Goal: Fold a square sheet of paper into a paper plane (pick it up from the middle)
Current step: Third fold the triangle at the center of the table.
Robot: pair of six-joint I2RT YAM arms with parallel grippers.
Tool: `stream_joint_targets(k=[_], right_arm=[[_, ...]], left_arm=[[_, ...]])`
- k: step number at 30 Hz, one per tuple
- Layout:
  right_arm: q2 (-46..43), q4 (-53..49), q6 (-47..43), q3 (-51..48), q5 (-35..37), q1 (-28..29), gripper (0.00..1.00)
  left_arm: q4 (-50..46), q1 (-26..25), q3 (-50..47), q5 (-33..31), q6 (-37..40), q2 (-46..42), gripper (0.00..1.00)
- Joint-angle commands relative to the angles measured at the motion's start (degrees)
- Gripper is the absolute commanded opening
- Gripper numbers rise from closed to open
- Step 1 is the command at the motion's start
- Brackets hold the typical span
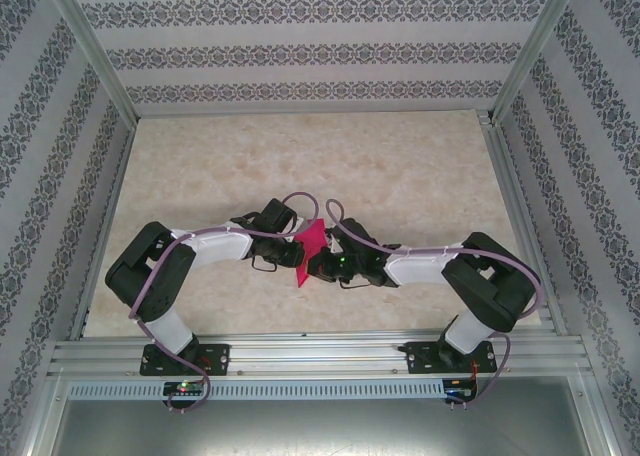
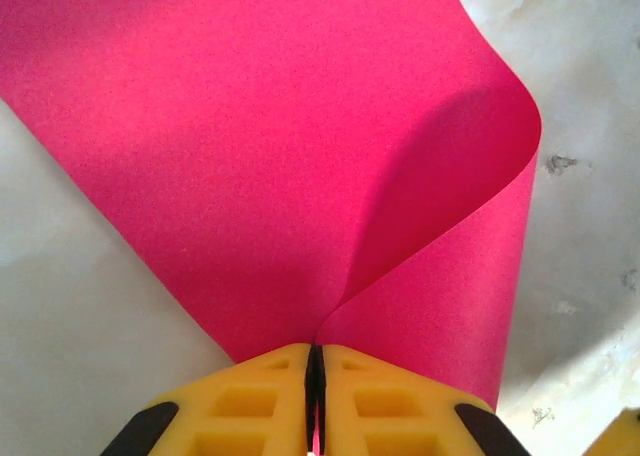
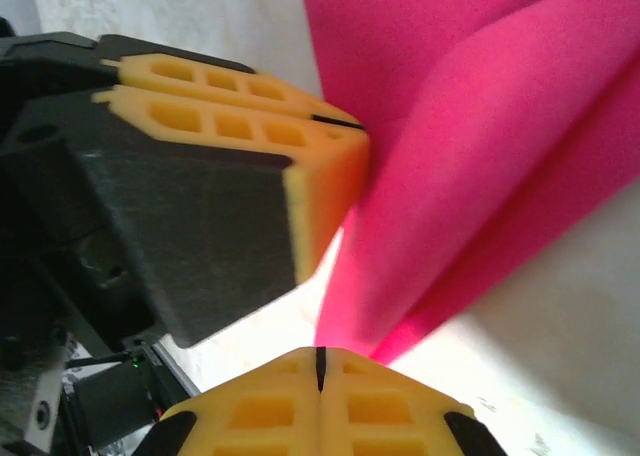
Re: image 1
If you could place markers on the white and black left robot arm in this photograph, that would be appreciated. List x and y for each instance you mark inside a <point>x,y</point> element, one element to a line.
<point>220,251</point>

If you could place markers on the aluminium mounting rail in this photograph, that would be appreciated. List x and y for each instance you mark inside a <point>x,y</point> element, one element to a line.
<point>320,356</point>

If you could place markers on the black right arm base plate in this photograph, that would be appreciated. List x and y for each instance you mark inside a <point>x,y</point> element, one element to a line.
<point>420,358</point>

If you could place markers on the aluminium frame post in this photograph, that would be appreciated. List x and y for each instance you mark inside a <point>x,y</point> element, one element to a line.
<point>94,51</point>
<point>533,51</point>

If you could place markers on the pink paper sheet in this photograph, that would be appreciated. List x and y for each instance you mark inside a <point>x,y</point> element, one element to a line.
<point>312,236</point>

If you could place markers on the grey sheet metal panel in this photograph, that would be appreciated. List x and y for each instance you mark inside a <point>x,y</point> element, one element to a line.
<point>320,431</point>

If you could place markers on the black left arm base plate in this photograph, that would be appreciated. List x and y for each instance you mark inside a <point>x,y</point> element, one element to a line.
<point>220,358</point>

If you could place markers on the aluminium side rail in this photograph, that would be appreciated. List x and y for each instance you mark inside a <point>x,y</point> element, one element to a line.
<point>521,216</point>
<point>103,226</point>

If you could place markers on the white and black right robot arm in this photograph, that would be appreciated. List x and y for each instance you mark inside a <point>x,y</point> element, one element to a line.
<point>415,271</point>

